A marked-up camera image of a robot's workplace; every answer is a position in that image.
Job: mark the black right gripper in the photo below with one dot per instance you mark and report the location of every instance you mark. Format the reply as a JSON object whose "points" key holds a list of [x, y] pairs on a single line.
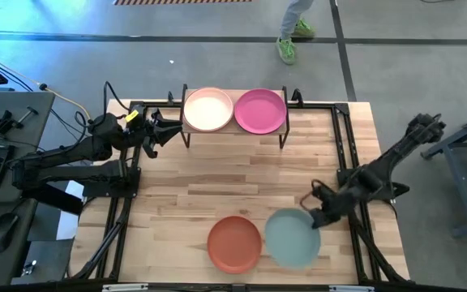
{"points": [[335, 200]]}

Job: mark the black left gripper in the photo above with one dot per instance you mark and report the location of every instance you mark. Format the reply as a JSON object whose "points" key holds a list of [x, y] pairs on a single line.
{"points": [[144, 125]]}

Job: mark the teal plate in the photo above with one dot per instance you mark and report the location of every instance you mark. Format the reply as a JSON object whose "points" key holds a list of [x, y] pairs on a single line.
{"points": [[291, 239]]}

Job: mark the cream plate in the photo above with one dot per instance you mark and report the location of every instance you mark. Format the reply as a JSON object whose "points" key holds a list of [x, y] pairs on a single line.
{"points": [[208, 110]]}

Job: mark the magenta plate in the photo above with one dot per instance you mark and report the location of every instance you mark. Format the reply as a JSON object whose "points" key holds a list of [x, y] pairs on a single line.
{"points": [[260, 111]]}

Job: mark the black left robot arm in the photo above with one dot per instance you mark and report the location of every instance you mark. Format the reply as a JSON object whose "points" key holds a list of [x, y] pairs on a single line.
{"points": [[75, 156]]}

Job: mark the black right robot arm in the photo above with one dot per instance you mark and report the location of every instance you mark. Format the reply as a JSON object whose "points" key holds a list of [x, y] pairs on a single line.
{"points": [[395, 156]]}

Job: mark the wooden shelf with black legs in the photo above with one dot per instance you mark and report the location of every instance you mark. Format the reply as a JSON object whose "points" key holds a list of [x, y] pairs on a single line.
{"points": [[234, 93]]}

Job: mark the orange plate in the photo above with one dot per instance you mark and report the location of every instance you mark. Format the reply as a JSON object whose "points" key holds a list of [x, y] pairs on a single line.
{"points": [[234, 244]]}

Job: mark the white paper sheet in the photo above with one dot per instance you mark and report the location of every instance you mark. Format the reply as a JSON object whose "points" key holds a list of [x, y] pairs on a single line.
{"points": [[72, 190]]}

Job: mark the grey metal cart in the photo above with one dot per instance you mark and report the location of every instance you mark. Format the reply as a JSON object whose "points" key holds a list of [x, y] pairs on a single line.
{"points": [[464, 190]]}

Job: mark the grey desk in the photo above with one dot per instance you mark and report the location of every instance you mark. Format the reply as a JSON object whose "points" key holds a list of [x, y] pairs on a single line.
{"points": [[14, 101]]}

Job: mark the black clamp tool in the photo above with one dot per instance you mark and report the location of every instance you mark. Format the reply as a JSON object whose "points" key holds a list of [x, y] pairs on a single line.
{"points": [[8, 121]]}

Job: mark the green shoe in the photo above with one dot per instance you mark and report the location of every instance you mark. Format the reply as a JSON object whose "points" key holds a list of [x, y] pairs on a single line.
{"points": [[286, 50], [303, 28]]}

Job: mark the person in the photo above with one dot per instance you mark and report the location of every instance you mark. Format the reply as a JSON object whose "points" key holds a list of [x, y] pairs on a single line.
{"points": [[294, 16]]}

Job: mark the black computer mouse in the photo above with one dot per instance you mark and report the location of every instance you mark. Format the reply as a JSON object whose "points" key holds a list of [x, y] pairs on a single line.
{"points": [[3, 232]]}

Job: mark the small metal clip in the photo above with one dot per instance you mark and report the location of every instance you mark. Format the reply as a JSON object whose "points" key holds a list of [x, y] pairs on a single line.
{"points": [[29, 267]]}

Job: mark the silver metal bracket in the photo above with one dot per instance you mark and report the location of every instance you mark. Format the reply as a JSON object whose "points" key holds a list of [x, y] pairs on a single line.
{"points": [[125, 288], [352, 288]]}

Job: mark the black aluminium frame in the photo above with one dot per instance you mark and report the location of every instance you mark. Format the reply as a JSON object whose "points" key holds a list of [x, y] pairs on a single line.
{"points": [[337, 134]]}

